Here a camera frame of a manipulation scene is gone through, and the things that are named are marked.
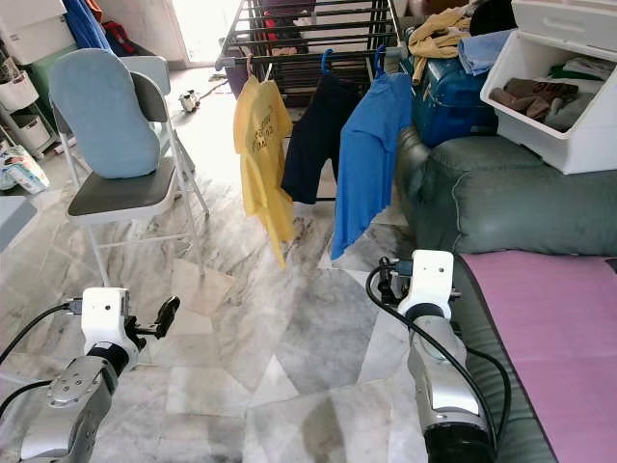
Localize blue shirt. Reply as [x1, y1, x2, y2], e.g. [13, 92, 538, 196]
[331, 69, 414, 259]

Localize green sofa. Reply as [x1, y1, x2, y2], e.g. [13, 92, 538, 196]
[395, 125, 617, 463]

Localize navy garment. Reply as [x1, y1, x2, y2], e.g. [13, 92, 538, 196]
[282, 72, 367, 205]

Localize pink mat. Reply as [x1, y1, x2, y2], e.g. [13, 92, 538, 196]
[460, 251, 617, 463]

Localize grey table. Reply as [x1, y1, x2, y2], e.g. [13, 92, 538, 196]
[0, 193, 40, 254]

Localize blue suitcase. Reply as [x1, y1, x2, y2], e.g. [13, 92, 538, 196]
[411, 56, 497, 148]

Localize yellow shirt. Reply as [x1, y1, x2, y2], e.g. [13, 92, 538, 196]
[233, 75, 296, 269]

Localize white printed plastic bag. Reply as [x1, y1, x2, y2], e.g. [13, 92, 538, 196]
[0, 145, 50, 192]

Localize light blue cushion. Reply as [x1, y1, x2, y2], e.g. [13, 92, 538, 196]
[48, 48, 162, 181]

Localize white storage bin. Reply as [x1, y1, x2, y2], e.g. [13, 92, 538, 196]
[480, 0, 617, 176]

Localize brown clothes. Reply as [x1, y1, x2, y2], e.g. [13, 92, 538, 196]
[490, 77, 575, 122]

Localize light blue folded cloth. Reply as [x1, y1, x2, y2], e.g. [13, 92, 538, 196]
[457, 29, 515, 76]

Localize mustard yellow garment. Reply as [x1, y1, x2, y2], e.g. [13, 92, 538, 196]
[407, 8, 473, 84]

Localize grey clothes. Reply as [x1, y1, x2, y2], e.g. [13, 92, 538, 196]
[545, 92, 601, 133]

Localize black metal drying rack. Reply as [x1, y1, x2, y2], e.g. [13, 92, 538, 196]
[217, 0, 408, 204]

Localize purple armchair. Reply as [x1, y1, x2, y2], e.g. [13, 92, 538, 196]
[218, 53, 249, 97]

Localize green bin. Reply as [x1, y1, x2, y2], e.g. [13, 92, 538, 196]
[27, 43, 74, 122]

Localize black garment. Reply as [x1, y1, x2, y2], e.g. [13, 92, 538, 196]
[470, 0, 518, 37]

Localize red cloth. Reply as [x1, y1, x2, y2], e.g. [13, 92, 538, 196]
[101, 19, 137, 55]

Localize blue hanging cloth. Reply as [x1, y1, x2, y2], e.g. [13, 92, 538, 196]
[63, 0, 113, 52]

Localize white storage box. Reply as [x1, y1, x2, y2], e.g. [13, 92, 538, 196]
[0, 0, 70, 67]

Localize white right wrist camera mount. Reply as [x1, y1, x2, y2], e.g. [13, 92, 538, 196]
[409, 249, 457, 317]

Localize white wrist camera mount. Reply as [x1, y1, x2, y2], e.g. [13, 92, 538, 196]
[80, 286, 132, 350]
[409, 249, 457, 317]

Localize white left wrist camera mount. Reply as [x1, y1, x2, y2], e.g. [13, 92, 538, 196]
[80, 286, 132, 350]

